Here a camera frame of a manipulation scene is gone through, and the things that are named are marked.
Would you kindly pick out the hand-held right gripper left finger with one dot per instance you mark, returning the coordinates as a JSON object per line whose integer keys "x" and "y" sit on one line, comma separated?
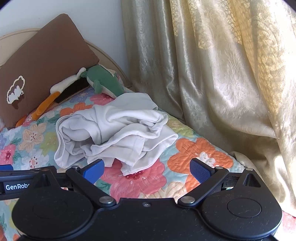
{"x": 94, "y": 168}

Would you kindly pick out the cream patterned curtain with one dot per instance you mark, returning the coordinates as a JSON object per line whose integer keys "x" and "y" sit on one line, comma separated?
{"x": 208, "y": 69}

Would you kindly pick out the white cotton garment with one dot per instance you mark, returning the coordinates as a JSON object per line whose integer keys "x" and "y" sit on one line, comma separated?
{"x": 120, "y": 125}

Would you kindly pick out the green plush toy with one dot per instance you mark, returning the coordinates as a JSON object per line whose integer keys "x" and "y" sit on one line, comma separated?
{"x": 101, "y": 76}

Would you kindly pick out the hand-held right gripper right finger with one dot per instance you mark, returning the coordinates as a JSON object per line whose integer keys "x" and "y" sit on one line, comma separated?
{"x": 200, "y": 171}

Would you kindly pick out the white and orange plush toy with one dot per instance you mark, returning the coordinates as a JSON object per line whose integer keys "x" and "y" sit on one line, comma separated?
{"x": 46, "y": 104}

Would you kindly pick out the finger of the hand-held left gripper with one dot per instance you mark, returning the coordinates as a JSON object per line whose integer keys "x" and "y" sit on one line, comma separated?
{"x": 5, "y": 167}

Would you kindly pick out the floral quilted bedspread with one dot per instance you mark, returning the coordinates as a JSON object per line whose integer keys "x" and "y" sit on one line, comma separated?
{"x": 185, "y": 148}

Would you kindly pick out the cream bed headboard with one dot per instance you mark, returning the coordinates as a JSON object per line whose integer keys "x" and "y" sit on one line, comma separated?
{"x": 108, "y": 62}

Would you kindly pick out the brown pillow with cloud print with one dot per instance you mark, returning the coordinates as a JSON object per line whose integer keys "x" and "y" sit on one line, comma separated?
{"x": 46, "y": 58}

